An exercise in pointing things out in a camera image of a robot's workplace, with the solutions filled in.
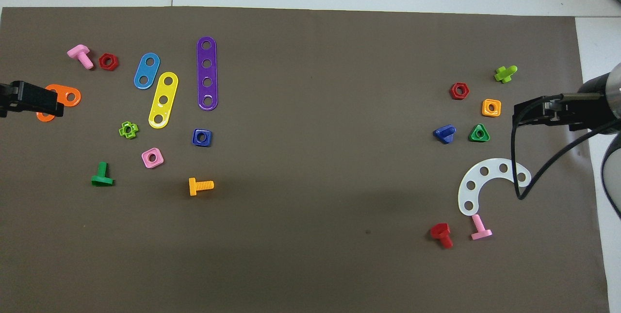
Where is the blue square plastic nut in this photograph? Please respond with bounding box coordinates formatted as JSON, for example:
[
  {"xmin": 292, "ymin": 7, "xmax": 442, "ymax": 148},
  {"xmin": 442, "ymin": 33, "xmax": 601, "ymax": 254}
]
[{"xmin": 192, "ymin": 128, "xmax": 213, "ymax": 148}]

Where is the green triangular plastic nut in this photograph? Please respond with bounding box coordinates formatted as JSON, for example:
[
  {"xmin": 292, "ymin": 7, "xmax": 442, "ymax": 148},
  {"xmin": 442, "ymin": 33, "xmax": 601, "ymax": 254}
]
[{"xmin": 469, "ymin": 123, "xmax": 490, "ymax": 143}]

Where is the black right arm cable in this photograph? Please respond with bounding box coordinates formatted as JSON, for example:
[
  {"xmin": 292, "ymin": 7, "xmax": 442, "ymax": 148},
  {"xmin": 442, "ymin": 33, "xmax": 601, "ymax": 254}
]
[{"xmin": 510, "ymin": 93, "xmax": 621, "ymax": 201}]

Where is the dark green plastic screw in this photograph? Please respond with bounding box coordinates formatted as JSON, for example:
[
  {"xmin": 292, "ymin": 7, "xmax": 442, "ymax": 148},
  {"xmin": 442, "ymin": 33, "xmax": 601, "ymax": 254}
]
[{"xmin": 91, "ymin": 161, "xmax": 114, "ymax": 187}]

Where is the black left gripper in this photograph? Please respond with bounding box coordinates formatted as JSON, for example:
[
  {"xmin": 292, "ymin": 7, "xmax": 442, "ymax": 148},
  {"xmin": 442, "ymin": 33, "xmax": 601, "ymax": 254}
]
[{"xmin": 0, "ymin": 81, "xmax": 65, "ymax": 118}]

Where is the blue triangle-head plastic screw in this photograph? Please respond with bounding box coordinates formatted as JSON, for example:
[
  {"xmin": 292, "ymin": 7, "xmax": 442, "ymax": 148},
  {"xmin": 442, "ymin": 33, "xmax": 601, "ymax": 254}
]
[{"xmin": 433, "ymin": 124, "xmax": 457, "ymax": 145}]

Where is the orange heart-shaped plastic plate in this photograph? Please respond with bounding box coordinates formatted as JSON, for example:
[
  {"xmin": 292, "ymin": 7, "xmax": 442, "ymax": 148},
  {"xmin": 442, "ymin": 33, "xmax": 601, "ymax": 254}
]
[{"xmin": 36, "ymin": 84, "xmax": 82, "ymax": 123}]

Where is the purple four-hole plastic plate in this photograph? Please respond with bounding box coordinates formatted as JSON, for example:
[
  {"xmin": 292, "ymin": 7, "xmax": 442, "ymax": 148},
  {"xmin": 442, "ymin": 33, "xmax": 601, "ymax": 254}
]
[{"xmin": 196, "ymin": 36, "xmax": 219, "ymax": 111}]

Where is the lime cross-head plastic screw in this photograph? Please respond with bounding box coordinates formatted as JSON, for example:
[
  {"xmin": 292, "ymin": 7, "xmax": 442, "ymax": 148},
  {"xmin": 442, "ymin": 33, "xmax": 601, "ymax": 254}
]
[{"xmin": 494, "ymin": 65, "xmax": 518, "ymax": 84}]

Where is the white curved five-hole plate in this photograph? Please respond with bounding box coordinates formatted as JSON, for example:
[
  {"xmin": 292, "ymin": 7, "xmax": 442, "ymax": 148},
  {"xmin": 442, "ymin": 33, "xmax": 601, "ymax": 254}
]
[{"xmin": 458, "ymin": 158, "xmax": 532, "ymax": 217}]

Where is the red hexagonal-head plastic screw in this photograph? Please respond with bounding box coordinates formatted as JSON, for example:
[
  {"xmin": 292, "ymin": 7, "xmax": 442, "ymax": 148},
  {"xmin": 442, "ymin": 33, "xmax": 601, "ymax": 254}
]
[{"xmin": 430, "ymin": 222, "xmax": 454, "ymax": 249}]

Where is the yellow three-hole plastic plate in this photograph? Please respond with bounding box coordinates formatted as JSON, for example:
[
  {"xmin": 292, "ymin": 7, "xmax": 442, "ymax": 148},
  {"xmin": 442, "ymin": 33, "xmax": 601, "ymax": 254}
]
[{"xmin": 148, "ymin": 71, "xmax": 180, "ymax": 130}]

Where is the pink plastic screw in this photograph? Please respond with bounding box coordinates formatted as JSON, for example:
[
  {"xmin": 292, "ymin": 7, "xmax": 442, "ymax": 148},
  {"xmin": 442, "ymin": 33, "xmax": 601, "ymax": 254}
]
[
  {"xmin": 67, "ymin": 44, "xmax": 95, "ymax": 70},
  {"xmin": 471, "ymin": 214, "xmax": 493, "ymax": 241}
]

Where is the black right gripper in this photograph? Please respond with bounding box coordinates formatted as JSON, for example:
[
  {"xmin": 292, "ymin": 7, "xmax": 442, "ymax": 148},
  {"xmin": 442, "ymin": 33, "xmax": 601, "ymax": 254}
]
[{"xmin": 513, "ymin": 93, "xmax": 591, "ymax": 132}]

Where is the orange plastic screw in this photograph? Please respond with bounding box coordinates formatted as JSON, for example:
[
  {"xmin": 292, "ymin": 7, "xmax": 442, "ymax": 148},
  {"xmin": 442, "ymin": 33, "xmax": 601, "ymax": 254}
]
[{"xmin": 188, "ymin": 177, "xmax": 215, "ymax": 197}]

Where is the brown table mat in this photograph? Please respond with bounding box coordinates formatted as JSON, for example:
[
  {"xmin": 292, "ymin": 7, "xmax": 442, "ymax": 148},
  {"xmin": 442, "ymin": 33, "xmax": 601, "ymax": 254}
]
[{"xmin": 0, "ymin": 6, "xmax": 611, "ymax": 313}]

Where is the pink square plastic nut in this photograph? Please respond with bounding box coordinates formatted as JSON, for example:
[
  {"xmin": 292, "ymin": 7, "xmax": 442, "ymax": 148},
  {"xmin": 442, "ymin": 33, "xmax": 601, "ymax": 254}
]
[{"xmin": 141, "ymin": 148, "xmax": 164, "ymax": 169}]

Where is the blue two-hole plastic plate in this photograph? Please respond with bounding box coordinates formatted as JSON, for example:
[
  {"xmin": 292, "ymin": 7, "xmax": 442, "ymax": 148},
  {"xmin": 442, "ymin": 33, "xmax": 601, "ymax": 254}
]
[{"xmin": 133, "ymin": 52, "xmax": 161, "ymax": 90}]

